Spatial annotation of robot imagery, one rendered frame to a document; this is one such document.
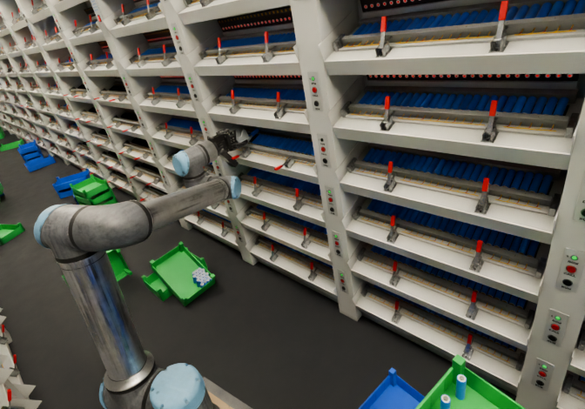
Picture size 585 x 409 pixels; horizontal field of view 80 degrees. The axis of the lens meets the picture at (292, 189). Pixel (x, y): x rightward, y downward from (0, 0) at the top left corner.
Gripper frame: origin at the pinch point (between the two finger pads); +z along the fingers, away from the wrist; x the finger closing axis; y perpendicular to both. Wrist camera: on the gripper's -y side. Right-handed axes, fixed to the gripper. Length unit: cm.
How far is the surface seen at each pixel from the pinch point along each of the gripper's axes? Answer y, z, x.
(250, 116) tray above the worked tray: 13.7, -7.8, -14.5
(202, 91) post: 22.6, -7.8, 14.7
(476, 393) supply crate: -30, -41, -111
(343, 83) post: 25, -1, -55
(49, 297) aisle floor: -79, -92, 106
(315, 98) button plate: 22, -9, -50
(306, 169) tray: -5.8, -6.0, -38.8
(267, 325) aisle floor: -78, -31, -22
